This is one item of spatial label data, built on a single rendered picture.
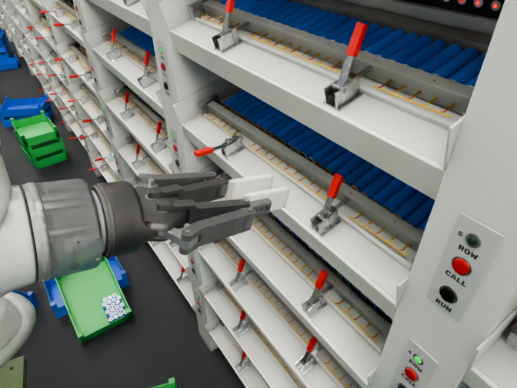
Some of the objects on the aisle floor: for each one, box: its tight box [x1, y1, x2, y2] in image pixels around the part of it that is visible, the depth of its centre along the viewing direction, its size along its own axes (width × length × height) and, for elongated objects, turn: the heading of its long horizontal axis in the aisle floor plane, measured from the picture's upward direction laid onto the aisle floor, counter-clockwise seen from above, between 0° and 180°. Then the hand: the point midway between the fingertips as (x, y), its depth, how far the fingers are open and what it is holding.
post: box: [73, 0, 135, 181], centre depth 143 cm, size 20×9×180 cm, turn 125°
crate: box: [55, 256, 132, 343], centre depth 153 cm, size 30×20×8 cm
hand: (258, 194), depth 50 cm, fingers open, 3 cm apart
